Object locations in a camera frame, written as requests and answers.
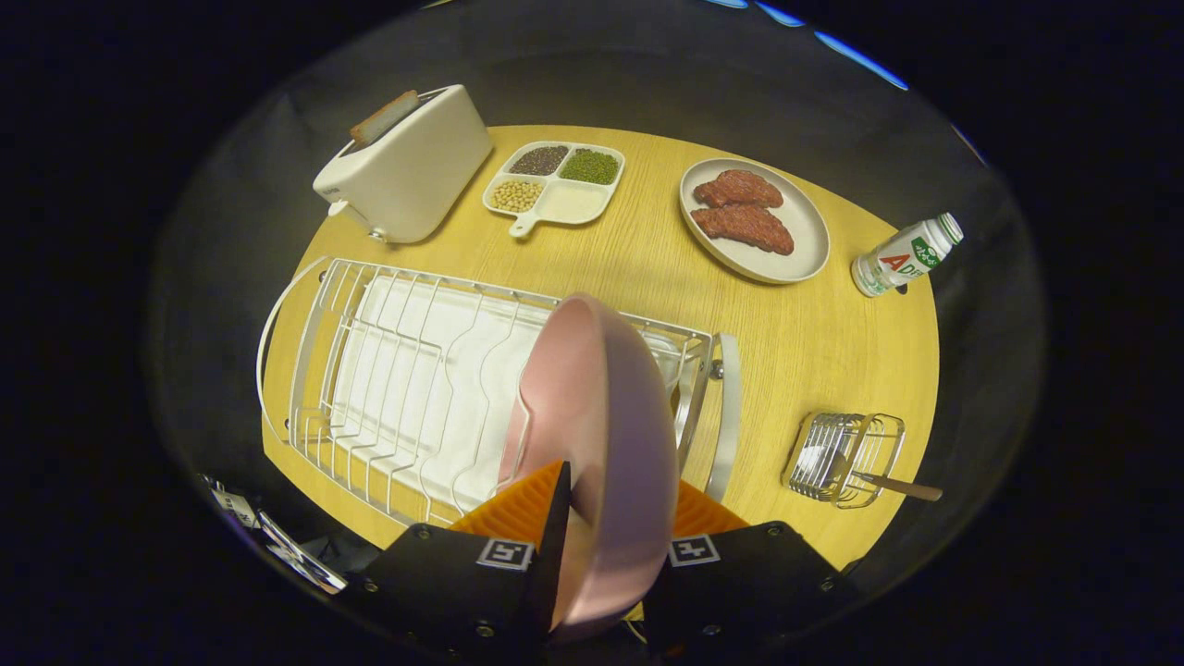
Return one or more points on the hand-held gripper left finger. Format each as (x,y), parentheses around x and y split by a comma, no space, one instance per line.
(444,592)

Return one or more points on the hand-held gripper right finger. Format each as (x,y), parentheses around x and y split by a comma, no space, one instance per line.
(749,583)

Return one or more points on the pink plate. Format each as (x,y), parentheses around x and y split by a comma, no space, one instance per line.
(610,435)

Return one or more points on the beige plate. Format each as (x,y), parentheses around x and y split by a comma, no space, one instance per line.
(795,240)

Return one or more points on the glowing screen device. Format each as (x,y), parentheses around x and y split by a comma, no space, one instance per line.
(301,555)

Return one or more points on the dark bag with white label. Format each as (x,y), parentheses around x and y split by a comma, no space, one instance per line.
(236,507)

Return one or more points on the black backdrop cloth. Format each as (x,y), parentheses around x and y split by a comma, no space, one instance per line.
(980,324)

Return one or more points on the long red meat patty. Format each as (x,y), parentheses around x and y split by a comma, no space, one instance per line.
(745,227)

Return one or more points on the white drink bottle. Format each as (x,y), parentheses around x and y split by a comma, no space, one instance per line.
(902,259)

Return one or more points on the white divided tray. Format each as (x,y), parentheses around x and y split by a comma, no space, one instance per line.
(555,227)

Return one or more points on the short red meat patty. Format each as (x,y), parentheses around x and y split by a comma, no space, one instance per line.
(740,188)

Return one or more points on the pile of yellow soybeans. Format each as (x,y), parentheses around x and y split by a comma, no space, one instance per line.
(515,195)

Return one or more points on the pile of white rice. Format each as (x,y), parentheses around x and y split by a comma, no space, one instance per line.
(575,202)

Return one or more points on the white toaster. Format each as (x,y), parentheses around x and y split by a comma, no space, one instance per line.
(416,176)

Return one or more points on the pile of dark seeds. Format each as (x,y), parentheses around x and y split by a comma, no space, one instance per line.
(541,160)

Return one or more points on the pile of green beans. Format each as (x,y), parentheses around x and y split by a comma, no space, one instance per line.
(589,166)

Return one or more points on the toast slice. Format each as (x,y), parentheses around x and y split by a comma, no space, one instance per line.
(384,117)

